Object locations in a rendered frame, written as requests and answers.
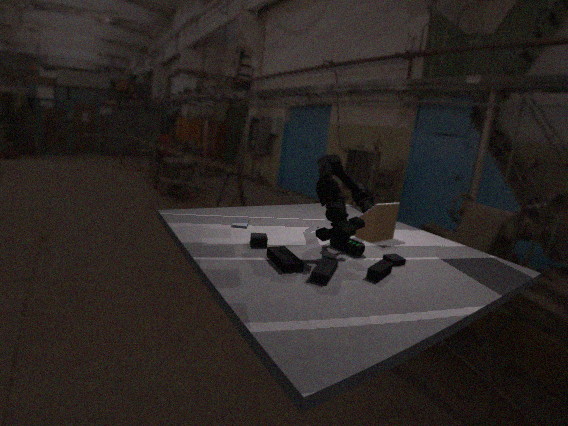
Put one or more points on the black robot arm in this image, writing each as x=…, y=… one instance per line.
x=336, y=204

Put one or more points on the dark grey controller unit with green rocker switches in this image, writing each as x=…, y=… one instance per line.
x=352, y=247

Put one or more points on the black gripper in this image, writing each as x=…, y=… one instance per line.
x=325, y=234

